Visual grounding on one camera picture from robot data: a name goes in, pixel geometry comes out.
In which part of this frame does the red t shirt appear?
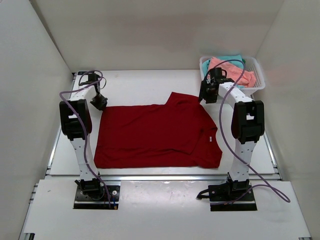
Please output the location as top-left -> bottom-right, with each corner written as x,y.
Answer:
94,92 -> 223,169

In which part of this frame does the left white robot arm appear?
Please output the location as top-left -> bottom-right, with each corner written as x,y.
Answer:
59,84 -> 108,201

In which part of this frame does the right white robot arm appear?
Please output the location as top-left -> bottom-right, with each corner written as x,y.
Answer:
198,79 -> 265,200

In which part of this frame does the pink t shirt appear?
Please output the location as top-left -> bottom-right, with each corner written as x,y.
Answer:
206,55 -> 257,88

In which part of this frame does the white plastic laundry basket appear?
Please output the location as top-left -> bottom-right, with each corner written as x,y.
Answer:
199,55 -> 265,97

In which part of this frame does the teal t shirt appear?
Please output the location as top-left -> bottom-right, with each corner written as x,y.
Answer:
200,54 -> 244,81

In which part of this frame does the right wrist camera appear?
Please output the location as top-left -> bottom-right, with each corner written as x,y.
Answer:
205,67 -> 227,84

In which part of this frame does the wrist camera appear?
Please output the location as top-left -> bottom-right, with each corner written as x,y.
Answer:
205,67 -> 227,84
77,71 -> 107,88

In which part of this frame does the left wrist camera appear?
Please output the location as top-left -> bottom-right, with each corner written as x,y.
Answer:
77,71 -> 107,88

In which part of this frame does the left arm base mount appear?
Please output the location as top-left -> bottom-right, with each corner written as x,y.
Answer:
73,178 -> 121,210

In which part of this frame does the aluminium rail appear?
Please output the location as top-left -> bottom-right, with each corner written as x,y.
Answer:
101,174 -> 227,181

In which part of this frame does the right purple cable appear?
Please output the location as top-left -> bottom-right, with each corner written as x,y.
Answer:
204,58 -> 291,207

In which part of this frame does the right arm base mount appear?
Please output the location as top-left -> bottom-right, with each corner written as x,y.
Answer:
196,178 -> 258,212

